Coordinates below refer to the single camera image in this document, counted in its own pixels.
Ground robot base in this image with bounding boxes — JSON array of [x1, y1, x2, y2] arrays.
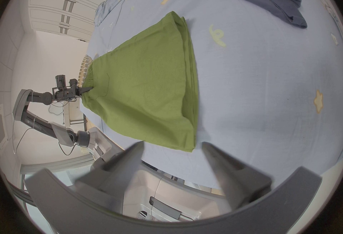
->
[[87, 126, 233, 225]]

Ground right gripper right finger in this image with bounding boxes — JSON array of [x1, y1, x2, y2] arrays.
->
[[202, 142, 272, 213]]

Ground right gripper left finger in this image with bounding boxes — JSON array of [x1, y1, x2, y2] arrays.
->
[[76, 141, 146, 213]]

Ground white wardrobe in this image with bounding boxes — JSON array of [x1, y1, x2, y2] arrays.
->
[[29, 0, 113, 43]]

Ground black cable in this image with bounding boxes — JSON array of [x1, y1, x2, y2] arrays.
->
[[13, 117, 36, 155]]

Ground green shorts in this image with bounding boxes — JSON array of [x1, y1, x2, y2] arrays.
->
[[80, 11, 200, 153]]

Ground round woven basket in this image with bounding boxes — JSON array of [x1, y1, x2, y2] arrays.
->
[[79, 55, 94, 86]]

